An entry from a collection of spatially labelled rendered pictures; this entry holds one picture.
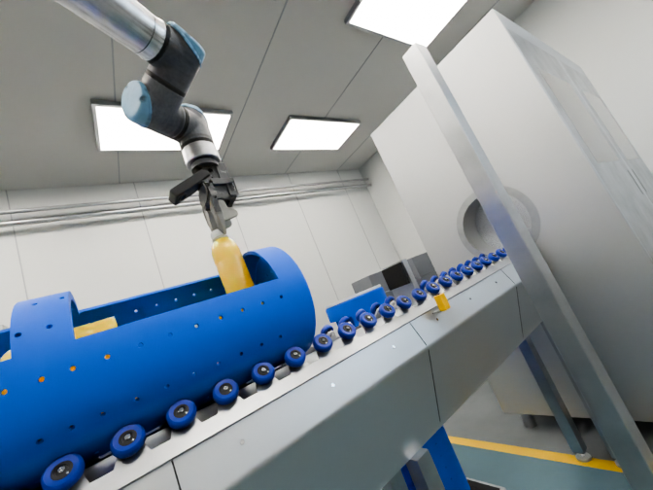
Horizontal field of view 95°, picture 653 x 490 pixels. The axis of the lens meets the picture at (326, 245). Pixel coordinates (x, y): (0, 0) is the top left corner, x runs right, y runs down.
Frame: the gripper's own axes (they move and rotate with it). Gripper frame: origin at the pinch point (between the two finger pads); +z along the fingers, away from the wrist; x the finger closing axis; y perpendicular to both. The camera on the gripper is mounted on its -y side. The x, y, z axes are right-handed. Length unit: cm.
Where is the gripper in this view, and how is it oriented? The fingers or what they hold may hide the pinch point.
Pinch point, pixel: (218, 233)
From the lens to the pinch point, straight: 80.3
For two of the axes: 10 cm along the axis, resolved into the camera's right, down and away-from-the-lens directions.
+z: 3.7, 9.1, -2.1
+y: 7.8, -1.8, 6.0
